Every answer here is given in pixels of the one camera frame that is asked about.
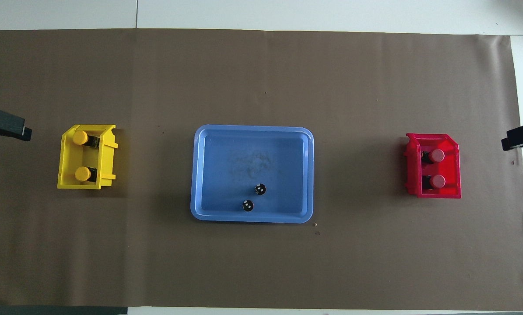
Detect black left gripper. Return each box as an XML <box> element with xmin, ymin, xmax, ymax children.
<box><xmin>0</xmin><ymin>106</ymin><xmax>32</xmax><ymax>142</ymax></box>

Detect yellow push button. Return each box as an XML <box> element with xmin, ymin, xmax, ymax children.
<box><xmin>75</xmin><ymin>166</ymin><xmax>98</xmax><ymax>183</ymax></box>
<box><xmin>73</xmin><ymin>130</ymin><xmax>100</xmax><ymax>148</ymax></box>

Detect red push button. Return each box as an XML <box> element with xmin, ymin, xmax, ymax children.
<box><xmin>421</xmin><ymin>149</ymin><xmax>446</xmax><ymax>164</ymax></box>
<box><xmin>422</xmin><ymin>174</ymin><xmax>446</xmax><ymax>190</ymax></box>

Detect blue plastic tray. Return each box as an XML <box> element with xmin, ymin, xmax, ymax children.
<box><xmin>190</xmin><ymin>125</ymin><xmax>314</xmax><ymax>224</ymax></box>

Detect yellow plastic bin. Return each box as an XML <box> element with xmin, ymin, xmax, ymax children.
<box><xmin>57</xmin><ymin>125</ymin><xmax>118</xmax><ymax>190</ymax></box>

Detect red plastic bin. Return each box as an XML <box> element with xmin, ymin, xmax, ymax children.
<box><xmin>404</xmin><ymin>133</ymin><xmax>462</xmax><ymax>199</ymax></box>

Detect brown paper table mat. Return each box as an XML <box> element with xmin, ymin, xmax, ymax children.
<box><xmin>0</xmin><ymin>28</ymin><xmax>523</xmax><ymax>311</ymax></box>

